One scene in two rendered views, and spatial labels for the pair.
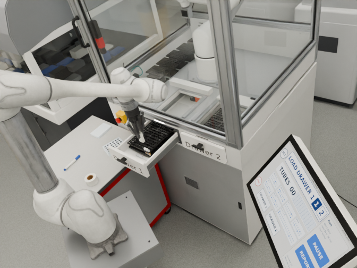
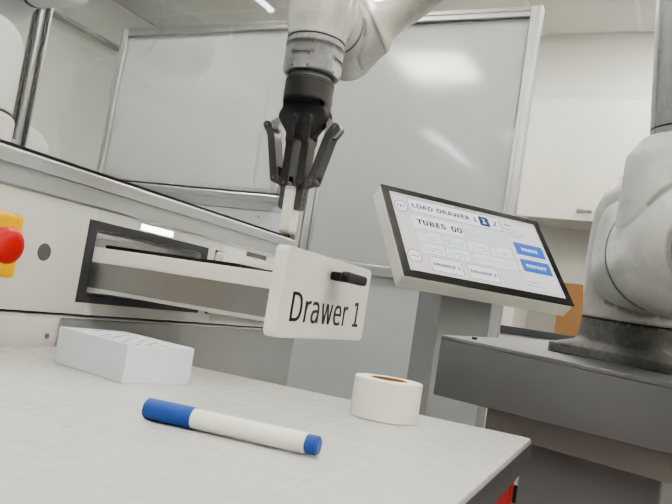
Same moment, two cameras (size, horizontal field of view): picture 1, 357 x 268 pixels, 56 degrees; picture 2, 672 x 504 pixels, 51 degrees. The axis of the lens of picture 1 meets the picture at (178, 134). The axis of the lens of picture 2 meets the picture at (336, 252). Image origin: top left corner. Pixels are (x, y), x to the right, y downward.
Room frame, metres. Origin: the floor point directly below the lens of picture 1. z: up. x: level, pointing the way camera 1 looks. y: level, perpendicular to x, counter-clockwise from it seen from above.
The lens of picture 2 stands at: (1.81, 1.19, 0.87)
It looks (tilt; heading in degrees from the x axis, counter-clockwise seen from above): 4 degrees up; 245
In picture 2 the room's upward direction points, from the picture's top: 9 degrees clockwise
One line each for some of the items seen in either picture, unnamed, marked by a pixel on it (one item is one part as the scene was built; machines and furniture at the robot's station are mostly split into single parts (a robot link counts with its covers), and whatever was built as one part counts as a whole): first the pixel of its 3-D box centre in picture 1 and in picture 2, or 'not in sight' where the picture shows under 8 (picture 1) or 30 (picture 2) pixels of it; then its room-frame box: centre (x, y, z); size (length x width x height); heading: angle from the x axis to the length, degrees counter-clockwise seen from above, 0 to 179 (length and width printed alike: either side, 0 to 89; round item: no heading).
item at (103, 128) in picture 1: (101, 130); not in sight; (1.90, 0.51, 0.77); 0.13 x 0.09 x 0.02; 133
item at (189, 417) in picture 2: (71, 162); (229, 426); (1.64, 0.70, 0.77); 0.14 x 0.02 x 0.02; 138
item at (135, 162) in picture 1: (128, 160); (324, 298); (1.41, 0.31, 0.87); 0.29 x 0.02 x 0.11; 42
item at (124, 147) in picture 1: (152, 139); (195, 285); (1.54, 0.16, 0.86); 0.40 x 0.26 x 0.06; 132
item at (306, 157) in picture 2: (134, 125); (307, 153); (1.43, 0.21, 1.09); 0.04 x 0.01 x 0.11; 42
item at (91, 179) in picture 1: (91, 179); (386, 398); (1.43, 0.56, 0.78); 0.07 x 0.07 x 0.04
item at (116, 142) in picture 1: (114, 146); (123, 355); (1.67, 0.42, 0.78); 0.12 x 0.08 x 0.04; 116
